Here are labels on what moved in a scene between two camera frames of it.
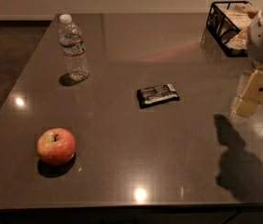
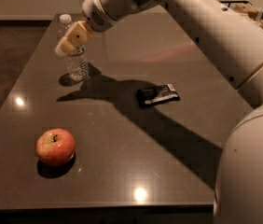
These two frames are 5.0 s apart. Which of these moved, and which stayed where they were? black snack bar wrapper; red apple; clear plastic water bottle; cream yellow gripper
Moved: cream yellow gripper
Stayed: black snack bar wrapper; clear plastic water bottle; red apple
